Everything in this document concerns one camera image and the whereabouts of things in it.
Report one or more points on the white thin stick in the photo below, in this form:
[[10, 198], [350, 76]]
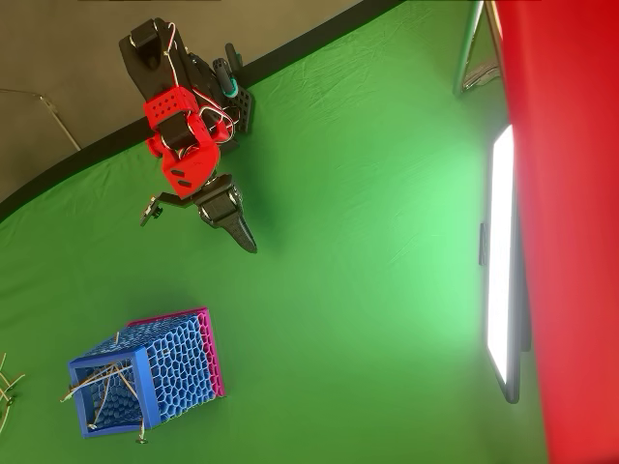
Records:
[[104, 374]]

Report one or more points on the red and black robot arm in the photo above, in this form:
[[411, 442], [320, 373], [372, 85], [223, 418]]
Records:
[[188, 169]]

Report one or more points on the blue and pink lattice basket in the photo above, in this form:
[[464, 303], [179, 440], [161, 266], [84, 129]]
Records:
[[179, 367]]

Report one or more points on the green table cloth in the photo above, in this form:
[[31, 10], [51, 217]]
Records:
[[338, 290]]

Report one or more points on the chrome tube stand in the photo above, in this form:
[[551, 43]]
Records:
[[464, 58]]

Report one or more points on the large red foreground panel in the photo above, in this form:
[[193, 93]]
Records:
[[570, 193]]

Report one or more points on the small camera on black bracket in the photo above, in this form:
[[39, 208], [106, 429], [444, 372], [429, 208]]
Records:
[[152, 208]]

